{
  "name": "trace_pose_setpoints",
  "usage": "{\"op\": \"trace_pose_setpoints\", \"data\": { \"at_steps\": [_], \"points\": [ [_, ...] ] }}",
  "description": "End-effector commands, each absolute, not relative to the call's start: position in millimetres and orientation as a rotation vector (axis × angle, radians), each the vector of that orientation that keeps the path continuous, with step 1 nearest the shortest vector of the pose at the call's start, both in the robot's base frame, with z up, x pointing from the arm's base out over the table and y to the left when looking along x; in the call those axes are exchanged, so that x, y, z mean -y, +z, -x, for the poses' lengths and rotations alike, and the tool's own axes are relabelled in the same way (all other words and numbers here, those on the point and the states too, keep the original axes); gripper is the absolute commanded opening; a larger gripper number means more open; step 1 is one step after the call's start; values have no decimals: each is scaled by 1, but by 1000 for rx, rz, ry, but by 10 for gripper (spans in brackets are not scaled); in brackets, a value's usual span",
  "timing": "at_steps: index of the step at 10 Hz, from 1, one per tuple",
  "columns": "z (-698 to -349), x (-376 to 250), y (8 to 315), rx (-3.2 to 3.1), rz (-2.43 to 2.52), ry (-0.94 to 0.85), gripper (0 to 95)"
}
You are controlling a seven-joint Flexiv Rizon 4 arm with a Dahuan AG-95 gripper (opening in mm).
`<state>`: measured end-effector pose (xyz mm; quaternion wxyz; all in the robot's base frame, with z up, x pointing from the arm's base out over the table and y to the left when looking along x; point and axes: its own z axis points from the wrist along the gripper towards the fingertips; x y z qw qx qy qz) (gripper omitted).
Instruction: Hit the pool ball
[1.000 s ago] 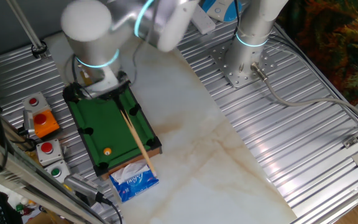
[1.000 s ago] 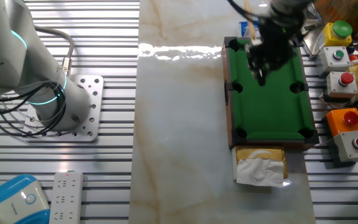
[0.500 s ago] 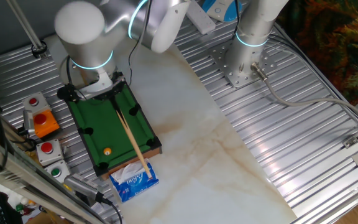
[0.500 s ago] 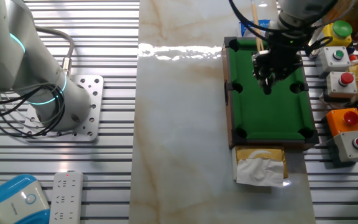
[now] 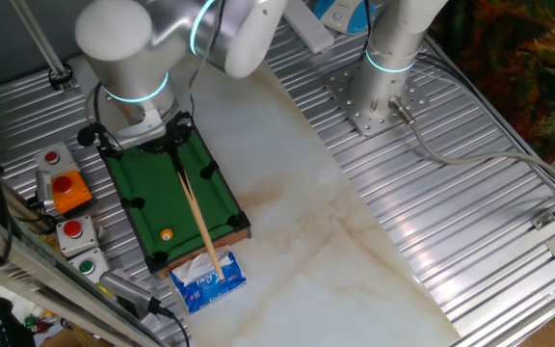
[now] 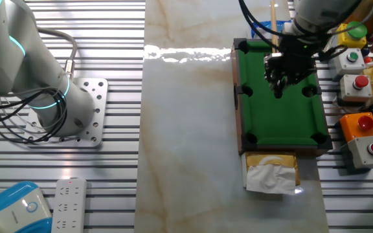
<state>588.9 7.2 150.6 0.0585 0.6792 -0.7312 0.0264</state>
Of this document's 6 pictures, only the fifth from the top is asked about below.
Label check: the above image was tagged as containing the grey box large red button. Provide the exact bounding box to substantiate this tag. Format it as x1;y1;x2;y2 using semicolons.
55;214;100;258

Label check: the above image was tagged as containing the black camera cable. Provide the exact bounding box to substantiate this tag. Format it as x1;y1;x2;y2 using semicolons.
159;306;192;347

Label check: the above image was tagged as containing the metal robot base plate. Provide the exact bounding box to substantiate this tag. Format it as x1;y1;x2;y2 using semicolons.
325;62;431;137

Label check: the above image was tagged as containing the colourful patterned cloth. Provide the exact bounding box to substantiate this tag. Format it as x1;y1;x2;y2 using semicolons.
429;0;555;165

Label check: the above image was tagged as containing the grey box small red button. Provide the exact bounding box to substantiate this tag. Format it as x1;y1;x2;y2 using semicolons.
34;142;80;175

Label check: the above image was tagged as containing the aluminium frame bar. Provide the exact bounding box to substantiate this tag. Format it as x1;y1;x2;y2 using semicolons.
0;201;163;347

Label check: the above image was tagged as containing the grey box green button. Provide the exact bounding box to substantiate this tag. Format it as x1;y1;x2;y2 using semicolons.
67;247;111;284

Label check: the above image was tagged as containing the black pole clamp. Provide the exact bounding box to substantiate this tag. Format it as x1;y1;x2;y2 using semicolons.
48;62;75;92

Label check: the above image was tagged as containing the orange box red button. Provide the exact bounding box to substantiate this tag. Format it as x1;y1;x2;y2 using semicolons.
48;169;94;215

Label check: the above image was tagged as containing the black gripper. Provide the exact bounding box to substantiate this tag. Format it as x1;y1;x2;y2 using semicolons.
137;113;196;155

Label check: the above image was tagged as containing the blue tissue pack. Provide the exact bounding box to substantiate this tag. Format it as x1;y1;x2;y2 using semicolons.
169;245;249;314

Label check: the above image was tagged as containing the ribbed silver camera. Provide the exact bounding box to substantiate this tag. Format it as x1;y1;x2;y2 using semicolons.
98;268;163;314

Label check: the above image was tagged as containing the small metal bracket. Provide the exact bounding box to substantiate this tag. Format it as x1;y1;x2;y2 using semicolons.
531;209;555;230

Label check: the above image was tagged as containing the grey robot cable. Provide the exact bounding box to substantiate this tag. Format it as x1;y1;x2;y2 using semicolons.
387;95;555;194

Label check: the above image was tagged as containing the white power strip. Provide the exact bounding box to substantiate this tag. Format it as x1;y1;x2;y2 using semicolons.
281;0;335;54

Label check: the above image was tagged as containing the metal tripod pole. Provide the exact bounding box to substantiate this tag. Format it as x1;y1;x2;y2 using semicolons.
10;0;74;93

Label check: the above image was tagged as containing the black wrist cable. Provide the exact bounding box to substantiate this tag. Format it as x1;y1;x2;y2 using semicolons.
188;0;226;118

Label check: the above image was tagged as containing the black base cable bundle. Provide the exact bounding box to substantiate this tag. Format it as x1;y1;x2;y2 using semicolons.
361;0;376;57

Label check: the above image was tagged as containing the wooden pool cue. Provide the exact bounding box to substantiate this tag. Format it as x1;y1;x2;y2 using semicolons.
169;144;226;283

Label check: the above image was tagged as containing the small silver camera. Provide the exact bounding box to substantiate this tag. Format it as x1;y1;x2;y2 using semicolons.
35;169;56;211

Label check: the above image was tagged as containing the green mini pool table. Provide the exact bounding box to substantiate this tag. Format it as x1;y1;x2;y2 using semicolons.
96;115;252;280

